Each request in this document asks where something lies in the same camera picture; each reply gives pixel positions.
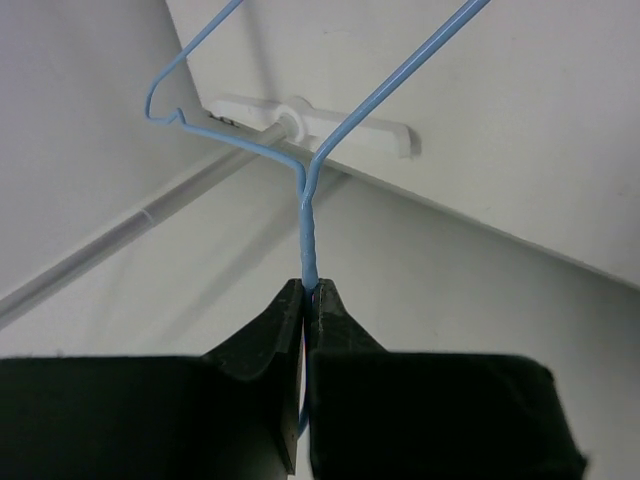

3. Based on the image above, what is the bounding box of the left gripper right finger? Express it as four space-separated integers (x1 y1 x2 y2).
305 279 588 479

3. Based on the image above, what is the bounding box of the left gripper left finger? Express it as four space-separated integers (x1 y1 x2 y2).
1 279 304 479

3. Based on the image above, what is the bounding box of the light blue wire hanger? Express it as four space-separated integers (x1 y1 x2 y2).
144 0 493 436

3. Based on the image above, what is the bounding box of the white garment rack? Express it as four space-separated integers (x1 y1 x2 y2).
1 95 413 327

